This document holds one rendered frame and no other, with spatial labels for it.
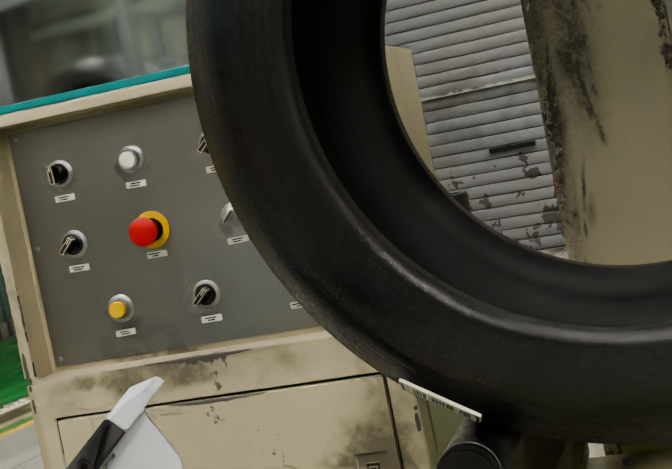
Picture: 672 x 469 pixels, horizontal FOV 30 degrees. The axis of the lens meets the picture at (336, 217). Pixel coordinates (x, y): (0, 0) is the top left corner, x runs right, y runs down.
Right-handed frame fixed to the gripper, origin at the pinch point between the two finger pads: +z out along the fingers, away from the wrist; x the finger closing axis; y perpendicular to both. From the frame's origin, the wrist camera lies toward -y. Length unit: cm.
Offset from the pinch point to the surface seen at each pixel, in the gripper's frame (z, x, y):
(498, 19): 639, -733, 41
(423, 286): 15.0, 6.5, 11.0
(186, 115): 55, -71, -18
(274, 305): 42, -77, 7
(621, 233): 44, -16, 27
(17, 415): 128, -626, -54
